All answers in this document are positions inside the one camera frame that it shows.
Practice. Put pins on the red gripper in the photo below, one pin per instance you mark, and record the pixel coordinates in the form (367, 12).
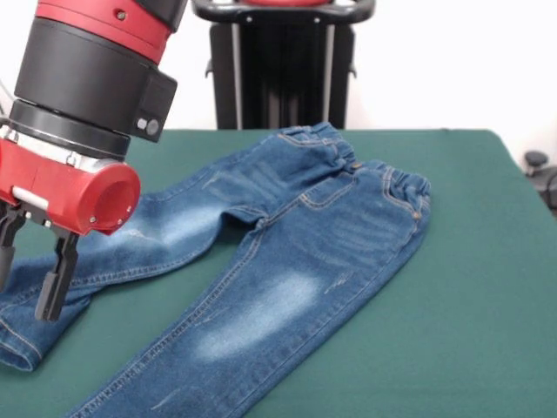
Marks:
(65, 191)

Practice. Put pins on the blue denim jeans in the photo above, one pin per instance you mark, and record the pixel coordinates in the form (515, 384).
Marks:
(283, 261)

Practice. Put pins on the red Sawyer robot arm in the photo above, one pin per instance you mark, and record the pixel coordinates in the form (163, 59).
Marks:
(87, 65)

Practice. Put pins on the red robot arm base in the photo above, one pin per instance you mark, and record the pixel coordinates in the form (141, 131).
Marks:
(283, 2)

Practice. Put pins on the dark green table cloth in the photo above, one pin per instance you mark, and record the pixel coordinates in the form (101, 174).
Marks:
(457, 305)

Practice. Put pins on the black round knob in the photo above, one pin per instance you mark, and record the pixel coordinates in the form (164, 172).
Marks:
(536, 157)

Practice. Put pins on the dark grey chair base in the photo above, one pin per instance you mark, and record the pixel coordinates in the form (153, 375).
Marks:
(546, 183)

